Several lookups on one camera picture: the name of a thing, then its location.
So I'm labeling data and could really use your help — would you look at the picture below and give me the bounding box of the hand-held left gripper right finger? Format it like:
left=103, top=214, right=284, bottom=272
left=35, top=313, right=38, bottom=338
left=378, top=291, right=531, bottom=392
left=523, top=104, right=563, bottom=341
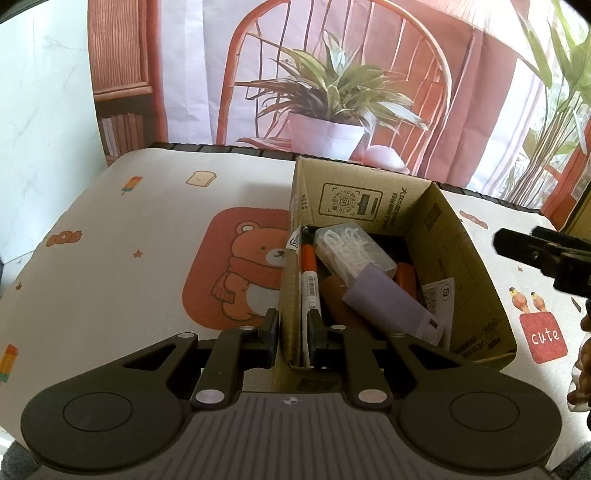
left=307, top=309, right=467, bottom=408

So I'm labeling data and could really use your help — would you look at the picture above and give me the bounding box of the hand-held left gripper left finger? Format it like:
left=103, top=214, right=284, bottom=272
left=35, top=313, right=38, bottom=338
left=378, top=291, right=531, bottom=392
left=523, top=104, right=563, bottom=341
left=122, top=308, right=280, bottom=411

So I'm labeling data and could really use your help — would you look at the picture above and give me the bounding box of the dark red tube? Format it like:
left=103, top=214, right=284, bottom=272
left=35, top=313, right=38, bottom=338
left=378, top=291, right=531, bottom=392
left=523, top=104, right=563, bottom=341
left=320, top=274, right=370, bottom=326

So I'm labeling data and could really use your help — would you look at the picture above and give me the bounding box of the cartoon printed tablecloth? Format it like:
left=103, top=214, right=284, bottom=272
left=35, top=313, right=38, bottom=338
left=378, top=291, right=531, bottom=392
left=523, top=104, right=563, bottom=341
left=0, top=147, right=591, bottom=444

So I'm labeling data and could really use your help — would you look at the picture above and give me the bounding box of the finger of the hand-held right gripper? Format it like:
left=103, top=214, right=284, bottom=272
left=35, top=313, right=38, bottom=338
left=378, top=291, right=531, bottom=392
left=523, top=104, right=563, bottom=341
left=493, top=225, right=591, bottom=294

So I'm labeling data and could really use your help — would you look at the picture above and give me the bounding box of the clear plastic box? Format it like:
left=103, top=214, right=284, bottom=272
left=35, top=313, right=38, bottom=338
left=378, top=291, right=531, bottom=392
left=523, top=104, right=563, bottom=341
left=313, top=225, right=398, bottom=283

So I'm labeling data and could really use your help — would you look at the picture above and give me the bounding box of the printed room backdrop cloth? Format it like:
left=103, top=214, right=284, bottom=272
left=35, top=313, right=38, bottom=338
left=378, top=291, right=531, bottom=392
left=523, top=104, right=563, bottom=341
left=88, top=0, right=591, bottom=232

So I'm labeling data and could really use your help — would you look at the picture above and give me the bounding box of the white shipping label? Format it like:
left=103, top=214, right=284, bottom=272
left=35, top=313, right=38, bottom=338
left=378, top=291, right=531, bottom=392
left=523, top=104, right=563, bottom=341
left=421, top=277, right=455, bottom=347

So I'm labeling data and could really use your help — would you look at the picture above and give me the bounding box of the white marbled panel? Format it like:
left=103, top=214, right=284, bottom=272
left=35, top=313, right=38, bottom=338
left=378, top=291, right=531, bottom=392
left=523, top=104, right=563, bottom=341
left=0, top=0, right=109, bottom=268

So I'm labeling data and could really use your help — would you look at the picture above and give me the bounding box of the red and white marker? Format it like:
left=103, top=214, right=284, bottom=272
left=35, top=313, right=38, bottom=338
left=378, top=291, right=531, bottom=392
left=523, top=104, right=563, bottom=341
left=300, top=244, right=324, bottom=365

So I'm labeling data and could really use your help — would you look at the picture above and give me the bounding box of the brown cardboard box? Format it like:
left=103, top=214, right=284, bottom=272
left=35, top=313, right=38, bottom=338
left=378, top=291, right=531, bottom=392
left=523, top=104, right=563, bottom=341
left=272, top=156, right=518, bottom=393

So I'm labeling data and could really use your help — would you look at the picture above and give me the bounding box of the purple case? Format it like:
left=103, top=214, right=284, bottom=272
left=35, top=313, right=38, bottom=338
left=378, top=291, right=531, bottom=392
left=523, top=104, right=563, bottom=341
left=342, top=267, right=451, bottom=344

